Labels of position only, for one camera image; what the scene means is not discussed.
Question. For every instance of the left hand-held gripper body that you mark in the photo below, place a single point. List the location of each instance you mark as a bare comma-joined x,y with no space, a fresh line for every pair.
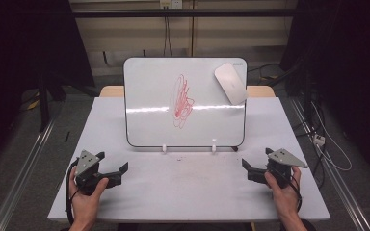
86,163

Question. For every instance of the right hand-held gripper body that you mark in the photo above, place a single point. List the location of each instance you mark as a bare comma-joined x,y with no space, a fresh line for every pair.
284,159

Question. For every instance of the white whiteboard eraser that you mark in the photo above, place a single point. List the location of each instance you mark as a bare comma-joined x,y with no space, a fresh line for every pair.
231,83

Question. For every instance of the person's right hand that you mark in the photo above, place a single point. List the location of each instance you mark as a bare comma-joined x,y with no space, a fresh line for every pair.
285,200

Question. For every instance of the person's left hand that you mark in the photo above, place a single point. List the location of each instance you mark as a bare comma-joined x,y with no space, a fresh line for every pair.
85,205

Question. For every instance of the black pen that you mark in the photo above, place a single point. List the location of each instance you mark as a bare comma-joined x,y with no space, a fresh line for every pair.
67,136

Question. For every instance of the white power strip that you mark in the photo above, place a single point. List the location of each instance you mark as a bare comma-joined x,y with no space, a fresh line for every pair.
319,140

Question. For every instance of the wooden table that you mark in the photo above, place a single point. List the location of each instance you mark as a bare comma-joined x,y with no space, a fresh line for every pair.
260,91

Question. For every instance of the black metal stand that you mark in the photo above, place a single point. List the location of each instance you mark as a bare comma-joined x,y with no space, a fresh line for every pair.
44,106

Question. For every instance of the black curtain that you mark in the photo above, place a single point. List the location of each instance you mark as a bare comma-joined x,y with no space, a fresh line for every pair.
350,64
19,48

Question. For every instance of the black horizontal bar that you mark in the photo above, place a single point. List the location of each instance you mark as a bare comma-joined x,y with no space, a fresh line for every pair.
179,12

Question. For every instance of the aluminium floor rail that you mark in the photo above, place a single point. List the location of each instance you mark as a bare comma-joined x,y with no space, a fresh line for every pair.
340,189
22,173

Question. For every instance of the white whiteboard with black frame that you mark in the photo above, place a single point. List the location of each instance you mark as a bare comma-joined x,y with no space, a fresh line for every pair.
147,83

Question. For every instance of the white wall socket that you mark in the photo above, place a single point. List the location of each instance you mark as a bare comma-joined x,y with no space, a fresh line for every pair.
171,4

